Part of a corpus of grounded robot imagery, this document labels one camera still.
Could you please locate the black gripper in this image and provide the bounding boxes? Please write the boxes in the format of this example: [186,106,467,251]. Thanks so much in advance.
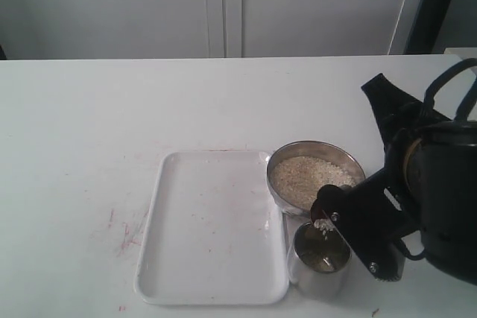
[360,73,443,191]

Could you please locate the brown wooden spoon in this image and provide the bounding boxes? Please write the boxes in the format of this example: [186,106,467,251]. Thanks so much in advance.
[310,201,326,225]

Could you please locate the steel bowl of rice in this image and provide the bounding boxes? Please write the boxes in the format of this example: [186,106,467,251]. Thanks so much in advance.
[266,141,365,217]

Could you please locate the small steel cup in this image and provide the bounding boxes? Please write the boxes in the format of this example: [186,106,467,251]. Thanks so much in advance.
[287,223,352,301]

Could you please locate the white plastic tray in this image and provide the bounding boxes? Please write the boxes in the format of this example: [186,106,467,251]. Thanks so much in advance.
[134,150,288,305]

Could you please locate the white cabinet doors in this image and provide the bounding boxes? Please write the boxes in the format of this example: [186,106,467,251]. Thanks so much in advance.
[1,0,420,60]

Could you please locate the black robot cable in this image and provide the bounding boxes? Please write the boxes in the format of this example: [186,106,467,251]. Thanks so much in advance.
[394,57,477,261]

